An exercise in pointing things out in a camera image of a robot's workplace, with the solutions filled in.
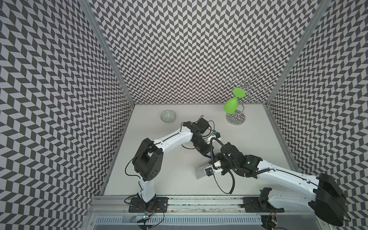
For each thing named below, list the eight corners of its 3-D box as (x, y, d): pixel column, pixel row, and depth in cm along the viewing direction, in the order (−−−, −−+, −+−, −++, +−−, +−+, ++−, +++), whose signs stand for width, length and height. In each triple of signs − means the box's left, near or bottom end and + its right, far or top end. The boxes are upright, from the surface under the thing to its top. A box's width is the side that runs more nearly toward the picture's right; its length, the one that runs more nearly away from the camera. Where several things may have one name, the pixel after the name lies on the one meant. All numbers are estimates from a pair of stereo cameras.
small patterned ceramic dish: (159, 118, 112) (158, 115, 109) (168, 111, 117) (167, 107, 114) (168, 125, 108) (168, 121, 105) (177, 117, 113) (177, 113, 110)
